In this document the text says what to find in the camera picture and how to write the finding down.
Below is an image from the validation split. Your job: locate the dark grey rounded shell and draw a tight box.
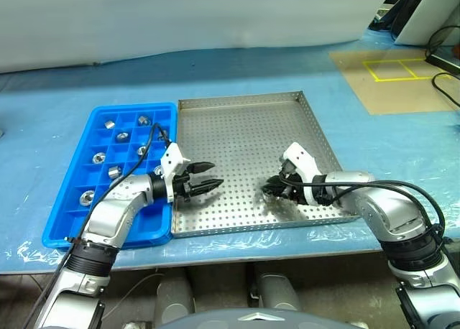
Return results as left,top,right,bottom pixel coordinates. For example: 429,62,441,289
157,309,348,329

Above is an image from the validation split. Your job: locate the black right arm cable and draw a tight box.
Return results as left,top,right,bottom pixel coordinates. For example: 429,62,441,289
278,165,446,244

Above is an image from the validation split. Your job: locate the tan flat mat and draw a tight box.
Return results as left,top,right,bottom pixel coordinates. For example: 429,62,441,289
328,48,460,116

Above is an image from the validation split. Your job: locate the black looped cable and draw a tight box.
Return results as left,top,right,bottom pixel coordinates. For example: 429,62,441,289
432,72,460,106

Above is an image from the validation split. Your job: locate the perforated metal tray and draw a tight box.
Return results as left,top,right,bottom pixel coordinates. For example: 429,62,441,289
170,90,362,239

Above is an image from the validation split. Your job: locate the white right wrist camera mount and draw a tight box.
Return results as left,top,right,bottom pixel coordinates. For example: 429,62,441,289
279,142,324,206

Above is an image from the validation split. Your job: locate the white panel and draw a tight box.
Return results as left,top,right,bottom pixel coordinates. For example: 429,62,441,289
393,0,460,45

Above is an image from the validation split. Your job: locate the grey rounded cylinder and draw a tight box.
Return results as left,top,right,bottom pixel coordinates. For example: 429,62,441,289
155,271,197,325
251,267,301,312

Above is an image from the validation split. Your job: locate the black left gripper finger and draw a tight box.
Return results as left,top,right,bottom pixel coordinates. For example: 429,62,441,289
191,161,217,175
191,178,225,198

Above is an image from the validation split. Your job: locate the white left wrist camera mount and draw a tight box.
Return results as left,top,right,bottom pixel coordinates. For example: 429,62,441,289
160,142,192,203

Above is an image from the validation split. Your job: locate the dark equipment pile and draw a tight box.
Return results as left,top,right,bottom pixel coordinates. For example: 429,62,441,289
369,0,400,34

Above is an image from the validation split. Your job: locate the black flat device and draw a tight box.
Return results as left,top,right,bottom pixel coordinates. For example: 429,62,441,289
425,50,460,75

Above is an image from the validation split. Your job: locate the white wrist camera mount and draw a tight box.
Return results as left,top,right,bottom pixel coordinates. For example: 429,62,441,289
160,142,192,203
279,142,324,206

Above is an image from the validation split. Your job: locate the blue plastic compartment bin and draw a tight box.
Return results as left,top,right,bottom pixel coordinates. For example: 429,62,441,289
41,102,180,250

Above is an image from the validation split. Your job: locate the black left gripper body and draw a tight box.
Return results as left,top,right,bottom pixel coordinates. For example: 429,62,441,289
172,162,198,204

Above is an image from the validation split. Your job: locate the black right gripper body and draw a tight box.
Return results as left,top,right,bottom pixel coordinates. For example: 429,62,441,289
277,174,307,205

